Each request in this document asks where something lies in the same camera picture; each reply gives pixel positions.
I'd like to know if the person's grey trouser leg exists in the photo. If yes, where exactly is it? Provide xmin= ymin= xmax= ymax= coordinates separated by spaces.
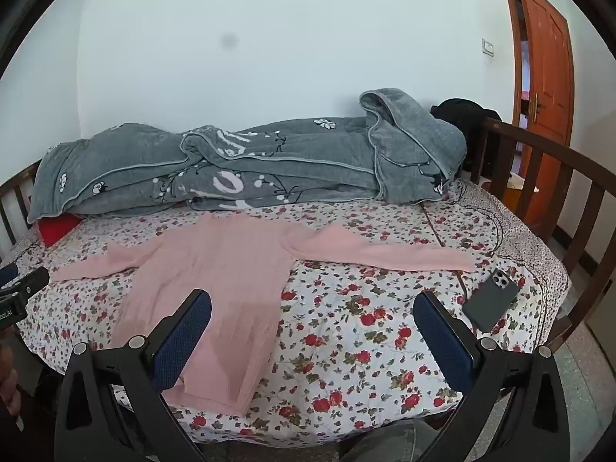
xmin=339 ymin=418 xmax=434 ymax=462

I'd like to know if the floral bed sheet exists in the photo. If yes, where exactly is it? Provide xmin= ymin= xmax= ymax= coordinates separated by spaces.
xmin=0 ymin=187 xmax=571 ymax=448

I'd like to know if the orange wooden door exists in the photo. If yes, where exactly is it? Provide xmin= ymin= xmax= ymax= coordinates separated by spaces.
xmin=498 ymin=0 xmax=576 ymax=246

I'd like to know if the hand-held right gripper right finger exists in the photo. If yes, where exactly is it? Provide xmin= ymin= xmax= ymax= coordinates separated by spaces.
xmin=413 ymin=290 xmax=571 ymax=462

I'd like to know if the grey patterned blanket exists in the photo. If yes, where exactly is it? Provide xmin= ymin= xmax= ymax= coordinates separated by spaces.
xmin=27 ymin=87 xmax=469 ymax=224

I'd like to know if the person's left hand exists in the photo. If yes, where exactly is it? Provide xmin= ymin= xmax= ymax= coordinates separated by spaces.
xmin=0 ymin=345 xmax=22 ymax=415

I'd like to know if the dark grey smartphone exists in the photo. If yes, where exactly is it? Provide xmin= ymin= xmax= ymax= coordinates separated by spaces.
xmin=462 ymin=269 xmax=521 ymax=334

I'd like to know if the red cloth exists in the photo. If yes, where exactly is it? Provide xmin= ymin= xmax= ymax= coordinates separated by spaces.
xmin=37 ymin=213 xmax=84 ymax=249

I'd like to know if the pink knit sweater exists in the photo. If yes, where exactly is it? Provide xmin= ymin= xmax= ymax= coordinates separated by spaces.
xmin=49 ymin=214 xmax=477 ymax=417

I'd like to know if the dark wooden bed headboard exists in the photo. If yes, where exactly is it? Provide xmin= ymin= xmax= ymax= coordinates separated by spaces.
xmin=0 ymin=159 xmax=44 ymax=246

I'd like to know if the thin black cable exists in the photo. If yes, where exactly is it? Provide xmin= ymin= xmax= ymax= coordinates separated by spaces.
xmin=445 ymin=180 xmax=506 ymax=258

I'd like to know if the black garment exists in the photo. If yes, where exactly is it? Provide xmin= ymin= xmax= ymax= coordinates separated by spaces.
xmin=430 ymin=99 xmax=504 ymax=174

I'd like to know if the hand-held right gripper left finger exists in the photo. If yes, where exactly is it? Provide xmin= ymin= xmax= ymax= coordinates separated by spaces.
xmin=54 ymin=289 xmax=213 ymax=462

